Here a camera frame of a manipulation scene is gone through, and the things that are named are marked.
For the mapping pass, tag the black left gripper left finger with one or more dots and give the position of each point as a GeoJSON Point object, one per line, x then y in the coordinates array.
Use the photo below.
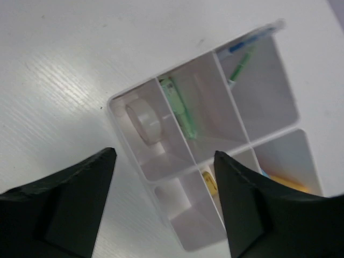
{"type": "Point", "coordinates": [58, 215]}

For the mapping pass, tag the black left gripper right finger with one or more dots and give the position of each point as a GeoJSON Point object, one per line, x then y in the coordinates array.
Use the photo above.
{"type": "Point", "coordinates": [266, 219]}

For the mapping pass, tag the orange pink highlighter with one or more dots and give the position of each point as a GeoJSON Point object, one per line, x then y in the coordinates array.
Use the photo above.
{"type": "Point", "coordinates": [290, 183]}

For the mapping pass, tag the clear tape roll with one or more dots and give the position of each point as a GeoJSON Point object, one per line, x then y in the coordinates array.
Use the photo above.
{"type": "Point", "coordinates": [145, 120]}

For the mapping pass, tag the green translucent correction tape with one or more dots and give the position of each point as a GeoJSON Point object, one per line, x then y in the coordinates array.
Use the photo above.
{"type": "Point", "coordinates": [178, 107]}

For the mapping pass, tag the green gel pen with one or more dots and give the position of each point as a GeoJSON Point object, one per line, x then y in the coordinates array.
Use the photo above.
{"type": "Point", "coordinates": [231, 81]}

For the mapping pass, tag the blue gel pen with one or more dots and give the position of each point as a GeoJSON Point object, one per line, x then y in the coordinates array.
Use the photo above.
{"type": "Point", "coordinates": [250, 38]}

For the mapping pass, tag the blue highlighter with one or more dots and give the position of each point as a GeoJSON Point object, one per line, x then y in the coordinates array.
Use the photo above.
{"type": "Point", "coordinates": [264, 173]}

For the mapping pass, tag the yellow label sticker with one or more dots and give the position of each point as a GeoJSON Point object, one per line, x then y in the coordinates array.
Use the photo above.
{"type": "Point", "coordinates": [210, 183]}

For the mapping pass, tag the white divided organizer box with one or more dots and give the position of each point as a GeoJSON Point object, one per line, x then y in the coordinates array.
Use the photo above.
{"type": "Point", "coordinates": [255, 123]}

